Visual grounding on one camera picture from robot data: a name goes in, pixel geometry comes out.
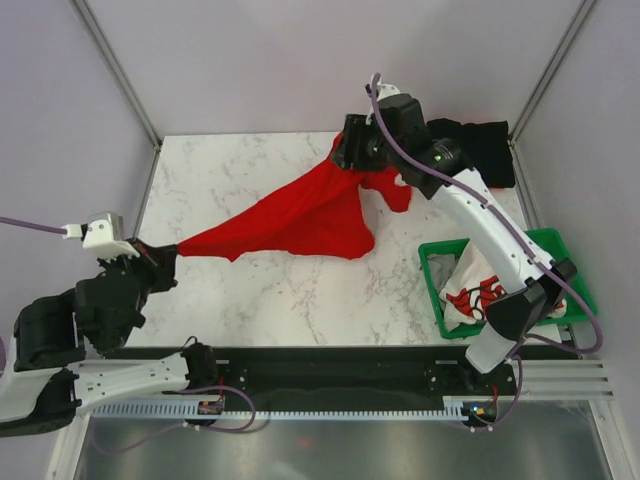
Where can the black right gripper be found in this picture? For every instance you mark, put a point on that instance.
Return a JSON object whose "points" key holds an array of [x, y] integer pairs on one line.
{"points": [[354, 132]]}

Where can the grey t-shirt in bin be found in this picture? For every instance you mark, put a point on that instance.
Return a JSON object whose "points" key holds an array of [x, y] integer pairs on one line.
{"points": [[441, 268]]}

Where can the aluminium frame post right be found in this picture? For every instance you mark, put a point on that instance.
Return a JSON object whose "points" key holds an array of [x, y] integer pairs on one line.
{"points": [[570, 36]]}

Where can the green plastic bin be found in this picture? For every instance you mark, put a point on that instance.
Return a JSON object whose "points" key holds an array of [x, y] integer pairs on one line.
{"points": [[546, 238]]}

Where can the aluminium rail right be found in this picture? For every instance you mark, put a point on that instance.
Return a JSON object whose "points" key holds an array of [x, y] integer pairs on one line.
{"points": [[562, 380]]}

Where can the white red printed t-shirt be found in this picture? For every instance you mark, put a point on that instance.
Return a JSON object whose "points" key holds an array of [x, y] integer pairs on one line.
{"points": [[469, 290]]}

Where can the white slotted cable duct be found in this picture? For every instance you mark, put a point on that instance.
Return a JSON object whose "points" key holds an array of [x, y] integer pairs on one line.
{"points": [[157, 408]]}

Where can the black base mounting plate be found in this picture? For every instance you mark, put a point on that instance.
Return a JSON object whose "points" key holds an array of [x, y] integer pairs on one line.
{"points": [[287, 371]]}

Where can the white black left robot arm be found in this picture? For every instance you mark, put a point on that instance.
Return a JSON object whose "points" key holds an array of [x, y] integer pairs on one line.
{"points": [[56, 366]]}

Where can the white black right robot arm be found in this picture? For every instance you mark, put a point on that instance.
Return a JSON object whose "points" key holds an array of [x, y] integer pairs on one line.
{"points": [[394, 134]]}

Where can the folded black t-shirt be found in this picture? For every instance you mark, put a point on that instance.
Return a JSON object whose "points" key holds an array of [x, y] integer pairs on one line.
{"points": [[486, 144]]}

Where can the aluminium frame post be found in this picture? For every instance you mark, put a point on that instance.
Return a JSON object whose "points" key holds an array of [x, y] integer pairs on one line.
{"points": [[108, 55], [570, 36]]}

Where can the aluminium frame post left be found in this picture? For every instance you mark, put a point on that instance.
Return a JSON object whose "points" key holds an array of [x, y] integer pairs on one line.
{"points": [[108, 55]]}

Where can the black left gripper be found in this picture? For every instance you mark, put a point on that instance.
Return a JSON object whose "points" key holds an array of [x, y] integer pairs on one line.
{"points": [[161, 263]]}

